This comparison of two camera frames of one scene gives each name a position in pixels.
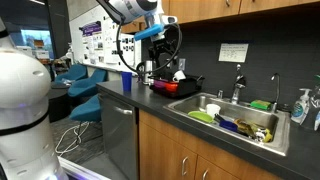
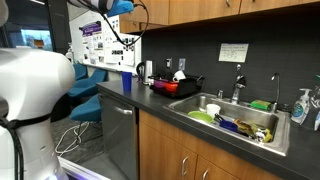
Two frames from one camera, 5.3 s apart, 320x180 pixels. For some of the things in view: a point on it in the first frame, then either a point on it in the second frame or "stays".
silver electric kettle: (148, 70) stays
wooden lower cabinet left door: (160, 158) stays
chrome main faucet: (239, 84) stays
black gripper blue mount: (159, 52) to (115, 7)
